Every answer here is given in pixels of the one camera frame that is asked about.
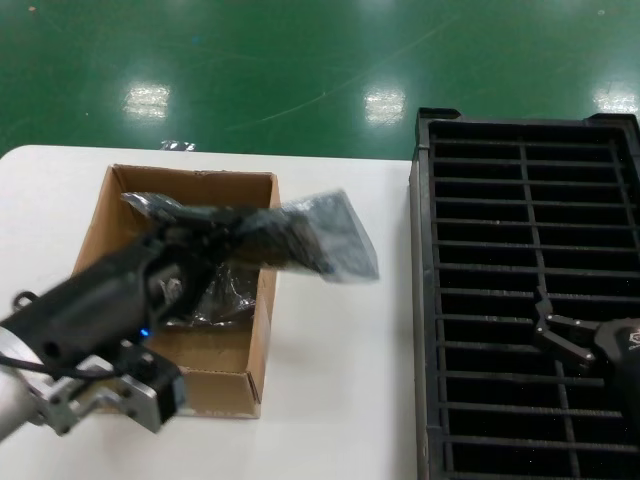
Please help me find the brown cardboard box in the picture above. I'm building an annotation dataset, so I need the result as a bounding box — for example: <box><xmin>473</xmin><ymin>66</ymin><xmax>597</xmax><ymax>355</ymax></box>
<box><xmin>58</xmin><ymin>163</ymin><xmax>281</xmax><ymax>420</ymax></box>

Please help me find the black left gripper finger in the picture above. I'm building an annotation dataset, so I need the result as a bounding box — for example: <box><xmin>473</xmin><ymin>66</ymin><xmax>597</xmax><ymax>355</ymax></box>
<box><xmin>212</xmin><ymin>223</ymin><xmax>256</xmax><ymax>264</ymax></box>
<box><xmin>169</xmin><ymin>202</ymin><xmax>264</xmax><ymax>226</ymax></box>

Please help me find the black cable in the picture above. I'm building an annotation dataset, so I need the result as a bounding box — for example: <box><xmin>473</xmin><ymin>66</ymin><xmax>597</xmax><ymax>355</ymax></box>
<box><xmin>0</xmin><ymin>349</ymin><xmax>126</xmax><ymax>381</ymax></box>

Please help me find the grey antistatic plastic bag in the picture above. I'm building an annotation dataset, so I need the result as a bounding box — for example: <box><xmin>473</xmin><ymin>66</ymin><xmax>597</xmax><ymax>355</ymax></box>
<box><xmin>119</xmin><ymin>187</ymin><xmax>381</xmax><ymax>286</ymax></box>

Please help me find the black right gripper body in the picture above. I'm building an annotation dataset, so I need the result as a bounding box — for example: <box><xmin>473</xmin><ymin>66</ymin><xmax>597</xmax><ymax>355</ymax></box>
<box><xmin>592</xmin><ymin>317</ymin><xmax>640</xmax><ymax>401</ymax></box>

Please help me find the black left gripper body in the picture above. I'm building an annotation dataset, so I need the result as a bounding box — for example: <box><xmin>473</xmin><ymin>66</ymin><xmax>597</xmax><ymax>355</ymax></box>
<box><xmin>7</xmin><ymin>222</ymin><xmax>224</xmax><ymax>375</ymax></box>

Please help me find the bagged graphics card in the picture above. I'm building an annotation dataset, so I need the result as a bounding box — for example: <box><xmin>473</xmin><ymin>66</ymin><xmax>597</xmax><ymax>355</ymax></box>
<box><xmin>164</xmin><ymin>259</ymin><xmax>261</xmax><ymax>329</ymax></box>

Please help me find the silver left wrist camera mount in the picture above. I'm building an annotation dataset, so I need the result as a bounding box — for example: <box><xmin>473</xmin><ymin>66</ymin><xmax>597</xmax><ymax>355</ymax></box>
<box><xmin>34</xmin><ymin>342</ymin><xmax>187</xmax><ymax>437</ymax></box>

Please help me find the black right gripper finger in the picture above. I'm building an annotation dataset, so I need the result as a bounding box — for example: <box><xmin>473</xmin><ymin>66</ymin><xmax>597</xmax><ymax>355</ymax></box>
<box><xmin>531</xmin><ymin>287</ymin><xmax>599</xmax><ymax>377</ymax></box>

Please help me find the black slotted plastic container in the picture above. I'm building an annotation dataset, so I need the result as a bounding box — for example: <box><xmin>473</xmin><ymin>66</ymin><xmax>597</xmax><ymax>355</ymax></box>
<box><xmin>407</xmin><ymin>106</ymin><xmax>640</xmax><ymax>480</ymax></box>

